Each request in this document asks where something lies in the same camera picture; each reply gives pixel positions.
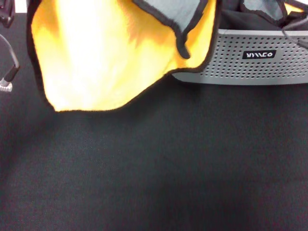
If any yellow grey towel black trim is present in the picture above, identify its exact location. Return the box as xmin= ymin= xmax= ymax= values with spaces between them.
xmin=241 ymin=0 xmax=308 ymax=26
xmin=26 ymin=0 xmax=218 ymax=113

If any black cloth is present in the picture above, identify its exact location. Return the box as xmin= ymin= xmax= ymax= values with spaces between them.
xmin=219 ymin=7 xmax=292 ymax=31

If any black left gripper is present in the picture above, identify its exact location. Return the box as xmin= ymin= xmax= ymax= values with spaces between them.
xmin=0 ymin=0 xmax=15 ymax=27

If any grey perforated storage box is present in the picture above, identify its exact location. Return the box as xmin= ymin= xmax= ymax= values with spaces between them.
xmin=171 ymin=24 xmax=308 ymax=85

